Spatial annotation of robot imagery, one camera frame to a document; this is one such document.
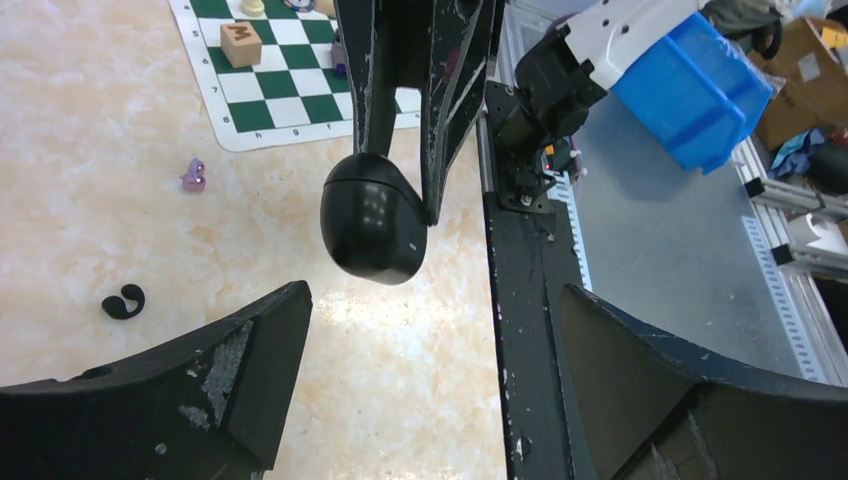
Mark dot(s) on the blue plastic bin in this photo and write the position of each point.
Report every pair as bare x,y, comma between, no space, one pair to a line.
696,93

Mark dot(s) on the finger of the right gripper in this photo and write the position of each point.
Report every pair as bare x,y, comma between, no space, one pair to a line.
365,40
459,41

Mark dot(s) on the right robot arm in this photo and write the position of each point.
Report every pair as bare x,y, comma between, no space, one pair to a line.
604,40

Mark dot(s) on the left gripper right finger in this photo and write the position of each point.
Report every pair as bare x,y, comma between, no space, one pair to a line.
656,406

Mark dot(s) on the black earbud charging case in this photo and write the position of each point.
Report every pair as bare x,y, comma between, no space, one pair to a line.
372,221

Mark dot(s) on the purple earbud centre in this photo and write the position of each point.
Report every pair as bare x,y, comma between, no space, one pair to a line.
193,180

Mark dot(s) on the green white chessboard mat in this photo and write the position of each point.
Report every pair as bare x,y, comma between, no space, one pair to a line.
293,95

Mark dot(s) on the cream chess pawn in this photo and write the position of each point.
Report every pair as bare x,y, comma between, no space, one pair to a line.
252,8

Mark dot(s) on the aluminium frame rail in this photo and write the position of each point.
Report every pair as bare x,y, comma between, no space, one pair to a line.
783,202

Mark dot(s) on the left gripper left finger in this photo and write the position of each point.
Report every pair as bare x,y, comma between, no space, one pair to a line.
210,404

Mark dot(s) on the wooden letter cube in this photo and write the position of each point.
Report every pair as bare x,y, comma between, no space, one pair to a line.
241,44

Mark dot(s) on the black earbud left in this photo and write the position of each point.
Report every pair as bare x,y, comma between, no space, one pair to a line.
128,304

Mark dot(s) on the cardboard box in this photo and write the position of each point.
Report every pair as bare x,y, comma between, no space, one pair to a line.
815,93

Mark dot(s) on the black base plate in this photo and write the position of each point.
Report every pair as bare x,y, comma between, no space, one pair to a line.
533,252

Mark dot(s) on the purple chess piece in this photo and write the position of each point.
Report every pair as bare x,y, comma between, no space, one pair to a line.
338,59

